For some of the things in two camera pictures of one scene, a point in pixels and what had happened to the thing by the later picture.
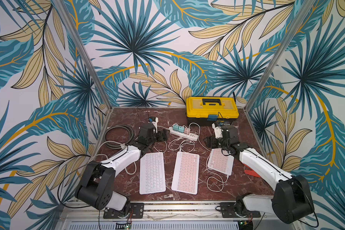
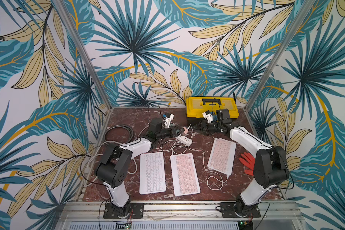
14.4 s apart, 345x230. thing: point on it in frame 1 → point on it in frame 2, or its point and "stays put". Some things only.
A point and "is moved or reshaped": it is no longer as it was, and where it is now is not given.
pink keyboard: [220, 160] stays put
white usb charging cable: [207, 157] → [211, 172]
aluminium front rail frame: [163, 215] stays put
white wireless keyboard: [152, 176] stays put
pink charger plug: [187, 131] is moved or reshaped
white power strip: [189, 136] → [184, 140]
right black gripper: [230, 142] → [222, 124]
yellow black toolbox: [204, 111] stays put
